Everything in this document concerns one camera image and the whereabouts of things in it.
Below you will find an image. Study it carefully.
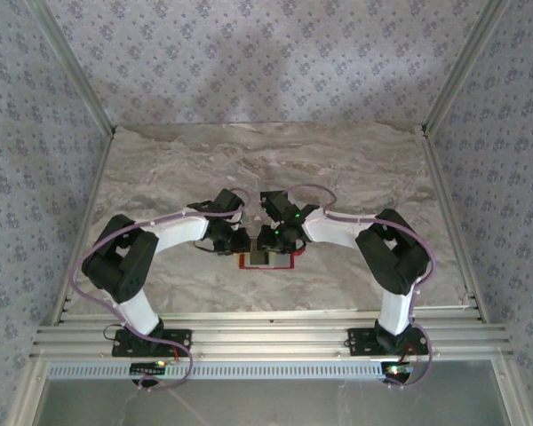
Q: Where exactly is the red leather card holder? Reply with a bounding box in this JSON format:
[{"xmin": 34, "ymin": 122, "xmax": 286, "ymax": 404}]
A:
[{"xmin": 237, "ymin": 247, "xmax": 306, "ymax": 272}]

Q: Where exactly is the grey metal sheet panel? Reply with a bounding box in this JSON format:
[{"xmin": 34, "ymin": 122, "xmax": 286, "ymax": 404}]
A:
[{"xmin": 38, "ymin": 359, "xmax": 513, "ymax": 426}]

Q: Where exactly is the aluminium mounting rail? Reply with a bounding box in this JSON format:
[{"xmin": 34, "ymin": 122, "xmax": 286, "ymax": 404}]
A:
[{"xmin": 28, "ymin": 309, "xmax": 514, "ymax": 361}]

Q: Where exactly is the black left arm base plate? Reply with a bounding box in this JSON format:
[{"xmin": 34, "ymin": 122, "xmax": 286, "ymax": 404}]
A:
[{"xmin": 111, "ymin": 327, "xmax": 194, "ymax": 359}]

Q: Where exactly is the grey slotted cable duct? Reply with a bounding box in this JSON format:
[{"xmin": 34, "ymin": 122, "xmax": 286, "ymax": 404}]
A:
[{"xmin": 46, "ymin": 359, "xmax": 386, "ymax": 382}]

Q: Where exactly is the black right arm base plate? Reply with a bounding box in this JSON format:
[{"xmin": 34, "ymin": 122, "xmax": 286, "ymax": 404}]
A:
[{"xmin": 346, "ymin": 327, "xmax": 430, "ymax": 357}]

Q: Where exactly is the aluminium frame post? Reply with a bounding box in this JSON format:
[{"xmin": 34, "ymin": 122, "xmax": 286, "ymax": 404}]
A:
[
  {"xmin": 420, "ymin": 0, "xmax": 513, "ymax": 137},
  {"xmin": 25, "ymin": 0, "xmax": 117, "ymax": 137}
]

